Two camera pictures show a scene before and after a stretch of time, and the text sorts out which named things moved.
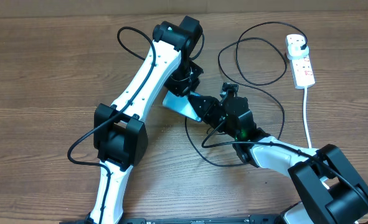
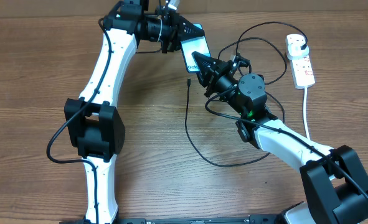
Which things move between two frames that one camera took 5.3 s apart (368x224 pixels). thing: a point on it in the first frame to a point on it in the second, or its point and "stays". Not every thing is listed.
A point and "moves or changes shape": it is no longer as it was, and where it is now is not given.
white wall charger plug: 297,48 stays
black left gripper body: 185,79 to 169,29
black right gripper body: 217,117 to 218,80
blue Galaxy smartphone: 182,104 moves or changes shape
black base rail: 180,220 stays
